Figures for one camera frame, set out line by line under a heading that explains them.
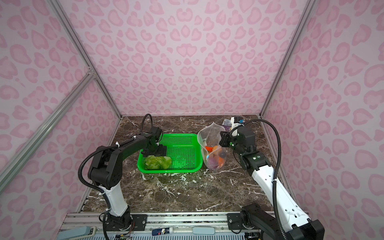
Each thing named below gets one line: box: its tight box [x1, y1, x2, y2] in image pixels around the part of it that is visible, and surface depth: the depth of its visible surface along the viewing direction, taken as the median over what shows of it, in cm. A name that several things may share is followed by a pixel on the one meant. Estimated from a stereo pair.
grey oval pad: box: [192, 227, 215, 235], surface depth 71 cm
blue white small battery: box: [152, 227, 174, 236], surface depth 71 cm
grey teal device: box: [56, 226, 97, 240], surface depth 70 cm
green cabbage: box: [144, 155, 172, 170], surface depth 89 cm
